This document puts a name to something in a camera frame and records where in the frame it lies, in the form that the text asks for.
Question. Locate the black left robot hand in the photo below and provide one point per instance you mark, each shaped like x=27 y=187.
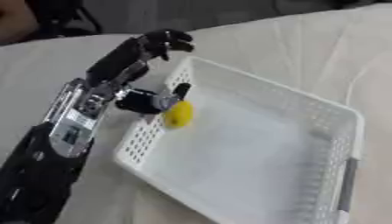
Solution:
x=118 y=61

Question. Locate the yellow toy lemon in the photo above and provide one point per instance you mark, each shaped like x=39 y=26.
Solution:
x=178 y=114

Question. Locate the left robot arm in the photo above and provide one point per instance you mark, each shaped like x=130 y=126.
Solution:
x=56 y=140

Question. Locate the black chair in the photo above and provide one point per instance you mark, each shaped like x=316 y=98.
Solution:
x=61 y=16

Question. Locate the person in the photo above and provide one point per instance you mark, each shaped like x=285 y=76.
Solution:
x=15 y=20

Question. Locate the white perforated plastic basket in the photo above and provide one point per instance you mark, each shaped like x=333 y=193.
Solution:
x=245 y=145

